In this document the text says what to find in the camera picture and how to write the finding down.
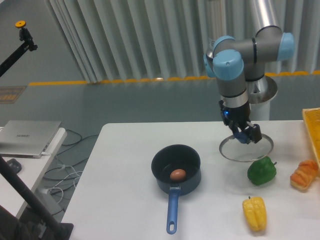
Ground dark blue saucepan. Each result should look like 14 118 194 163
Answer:
151 144 202 235

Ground black tripod pole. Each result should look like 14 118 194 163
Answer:
0 156 74 240

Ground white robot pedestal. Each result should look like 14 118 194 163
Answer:
246 76 278 121

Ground white side desk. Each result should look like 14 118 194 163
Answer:
0 127 67 219

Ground black camera arm orange knob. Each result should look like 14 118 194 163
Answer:
0 20 38 77

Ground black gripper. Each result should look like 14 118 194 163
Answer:
219 100 262 143

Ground orange croissant bread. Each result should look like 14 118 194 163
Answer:
290 159 319 191

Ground yellow woven basket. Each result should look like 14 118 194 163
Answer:
302 107 320 167

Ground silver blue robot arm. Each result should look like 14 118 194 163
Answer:
203 0 295 144

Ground black floor cables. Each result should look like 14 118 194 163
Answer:
41 128 100 216

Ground brown egg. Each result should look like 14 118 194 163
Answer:
169 168 187 182

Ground green bell pepper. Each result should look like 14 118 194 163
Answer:
247 156 277 186

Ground dark grey desk object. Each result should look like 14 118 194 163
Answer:
6 158 22 174

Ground yellow bell pepper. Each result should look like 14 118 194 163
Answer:
242 196 267 232

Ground silver Huawei laptop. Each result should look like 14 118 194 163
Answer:
0 120 62 159

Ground glass pot lid blue knob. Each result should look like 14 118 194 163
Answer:
219 133 274 163

